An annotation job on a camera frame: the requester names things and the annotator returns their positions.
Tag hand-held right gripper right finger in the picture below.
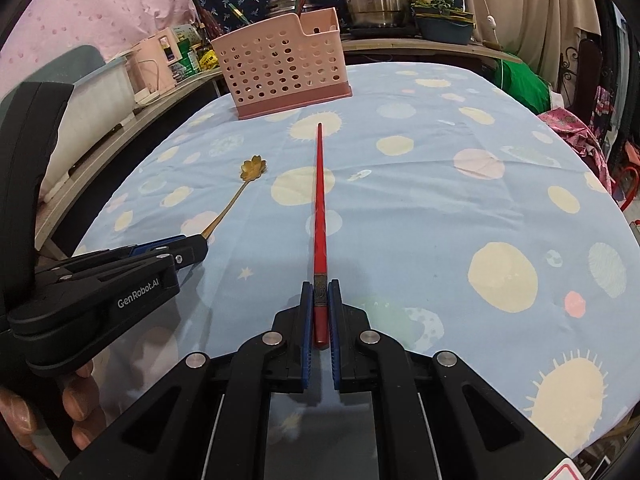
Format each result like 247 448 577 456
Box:
327 280 573 480

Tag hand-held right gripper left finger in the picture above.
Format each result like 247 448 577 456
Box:
60 281 321 480

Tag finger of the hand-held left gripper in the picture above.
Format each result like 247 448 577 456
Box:
50 234 209 284
70 236 182 267

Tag gold flower spoon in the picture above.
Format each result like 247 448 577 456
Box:
201 155 269 241

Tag pink plastic utensil basket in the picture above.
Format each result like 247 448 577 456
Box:
212 7 354 121

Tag dark red chopstick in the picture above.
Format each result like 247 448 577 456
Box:
187 0 221 48

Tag person's left hand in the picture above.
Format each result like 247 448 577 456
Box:
0 360 107 471

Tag white dish rack grey lid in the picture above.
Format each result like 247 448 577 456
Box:
40 45 136 201

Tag pink appliance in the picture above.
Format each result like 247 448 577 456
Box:
127 29 184 102

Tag blue dotted blanket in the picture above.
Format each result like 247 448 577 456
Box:
72 62 637 461

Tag pink dotted cloth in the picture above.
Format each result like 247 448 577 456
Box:
0 0 222 97

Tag green packet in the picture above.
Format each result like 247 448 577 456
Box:
172 25 201 79

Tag white card red border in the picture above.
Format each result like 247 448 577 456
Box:
550 457 589 480

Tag black induction cooker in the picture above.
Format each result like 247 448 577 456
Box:
347 22 419 39

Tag green bag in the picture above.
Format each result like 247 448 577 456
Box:
495 57 552 117

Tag pink shiny cloth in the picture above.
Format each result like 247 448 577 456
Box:
537 107 614 192

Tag blue planter with plant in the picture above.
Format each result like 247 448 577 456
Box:
411 0 475 46

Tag hanging clothes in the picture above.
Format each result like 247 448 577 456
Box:
595 0 640 212

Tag beige curtain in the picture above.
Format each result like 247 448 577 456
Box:
457 0 602 107

